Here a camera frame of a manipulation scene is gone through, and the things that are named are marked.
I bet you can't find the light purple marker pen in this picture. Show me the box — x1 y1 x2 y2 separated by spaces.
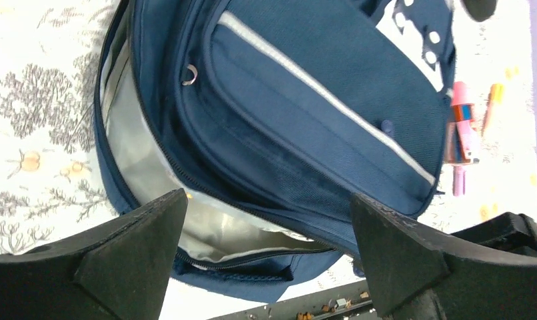
452 166 466 197

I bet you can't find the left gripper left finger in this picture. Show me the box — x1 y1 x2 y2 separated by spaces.
0 189 187 319

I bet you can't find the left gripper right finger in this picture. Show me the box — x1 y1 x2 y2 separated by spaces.
350 195 537 319

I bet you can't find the navy blue student backpack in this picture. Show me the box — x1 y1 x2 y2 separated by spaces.
94 1 455 302

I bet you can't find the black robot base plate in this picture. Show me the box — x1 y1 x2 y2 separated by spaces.
214 279 380 320

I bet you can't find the pink glue stick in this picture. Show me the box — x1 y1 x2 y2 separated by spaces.
444 81 480 165

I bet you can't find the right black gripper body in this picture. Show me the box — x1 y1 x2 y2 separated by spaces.
452 212 537 257

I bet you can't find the orange pink highlighter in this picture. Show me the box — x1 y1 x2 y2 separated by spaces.
482 83 505 136

